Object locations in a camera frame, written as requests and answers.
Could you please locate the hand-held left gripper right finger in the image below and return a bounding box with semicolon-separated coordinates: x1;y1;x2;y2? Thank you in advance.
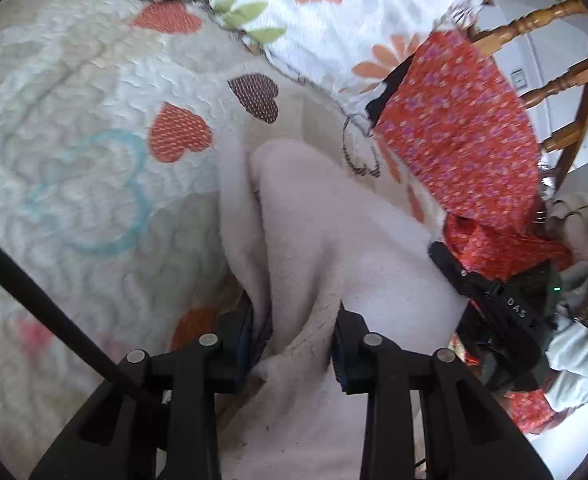
330;309;555;480

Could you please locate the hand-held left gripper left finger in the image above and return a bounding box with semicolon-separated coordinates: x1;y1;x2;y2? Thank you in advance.
29;302;255;480

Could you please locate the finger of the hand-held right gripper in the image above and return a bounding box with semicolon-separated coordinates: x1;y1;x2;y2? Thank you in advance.
428;241;501;307

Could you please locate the white sweater with orange flowers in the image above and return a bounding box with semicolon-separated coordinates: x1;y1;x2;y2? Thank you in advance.
219;140;475;480

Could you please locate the beige knitted cloth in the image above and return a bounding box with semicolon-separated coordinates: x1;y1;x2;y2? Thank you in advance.
546;192;588;261

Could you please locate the red floral cloth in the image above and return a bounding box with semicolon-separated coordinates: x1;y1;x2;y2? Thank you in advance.
374;30;575;436

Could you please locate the black cloth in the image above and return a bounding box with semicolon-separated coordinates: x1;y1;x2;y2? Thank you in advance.
365;57;415;126

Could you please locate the wooden chair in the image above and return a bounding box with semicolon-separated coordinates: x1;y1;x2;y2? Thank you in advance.
424;0;588;196

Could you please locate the white floral pillow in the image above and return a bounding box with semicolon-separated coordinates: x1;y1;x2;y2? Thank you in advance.
149;0;490;111

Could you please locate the quilted blanket with heart patches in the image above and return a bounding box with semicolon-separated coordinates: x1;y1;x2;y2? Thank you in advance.
0;0;445;480

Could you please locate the black cable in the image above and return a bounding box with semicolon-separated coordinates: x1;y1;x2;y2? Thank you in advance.
0;225;165;411

